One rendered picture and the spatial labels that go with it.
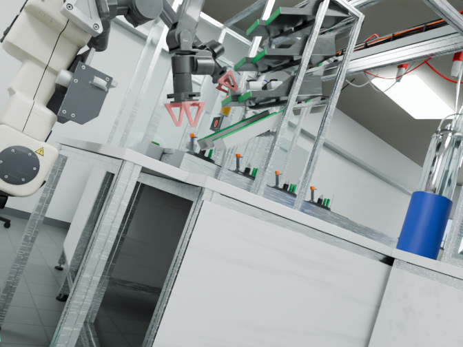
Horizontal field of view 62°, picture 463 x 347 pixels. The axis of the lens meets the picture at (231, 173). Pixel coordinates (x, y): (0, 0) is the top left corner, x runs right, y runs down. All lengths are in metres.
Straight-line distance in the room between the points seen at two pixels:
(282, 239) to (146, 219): 1.51
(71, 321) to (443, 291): 1.02
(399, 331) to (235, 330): 0.53
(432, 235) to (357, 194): 6.00
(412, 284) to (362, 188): 6.47
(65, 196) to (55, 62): 3.60
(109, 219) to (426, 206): 1.22
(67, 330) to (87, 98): 0.61
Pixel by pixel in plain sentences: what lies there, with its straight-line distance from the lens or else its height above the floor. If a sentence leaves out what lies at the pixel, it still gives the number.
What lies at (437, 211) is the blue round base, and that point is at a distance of 1.74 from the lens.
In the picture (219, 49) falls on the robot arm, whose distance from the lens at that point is 1.62.
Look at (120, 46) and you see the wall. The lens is 4.90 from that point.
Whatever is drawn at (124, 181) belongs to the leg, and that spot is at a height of 0.78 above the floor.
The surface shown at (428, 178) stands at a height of 1.19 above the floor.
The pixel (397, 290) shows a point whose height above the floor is 0.73.
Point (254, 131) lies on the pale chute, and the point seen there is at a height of 1.08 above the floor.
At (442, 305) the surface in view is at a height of 0.74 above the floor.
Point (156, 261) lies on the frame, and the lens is 2.59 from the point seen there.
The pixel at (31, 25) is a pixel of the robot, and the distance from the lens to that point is 1.21.
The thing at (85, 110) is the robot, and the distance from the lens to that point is 1.16.
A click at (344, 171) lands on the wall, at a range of 7.30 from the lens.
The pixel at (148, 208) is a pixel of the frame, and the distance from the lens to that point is 2.50.
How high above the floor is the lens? 0.79
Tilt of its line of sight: 5 degrees up
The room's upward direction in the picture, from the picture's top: 19 degrees clockwise
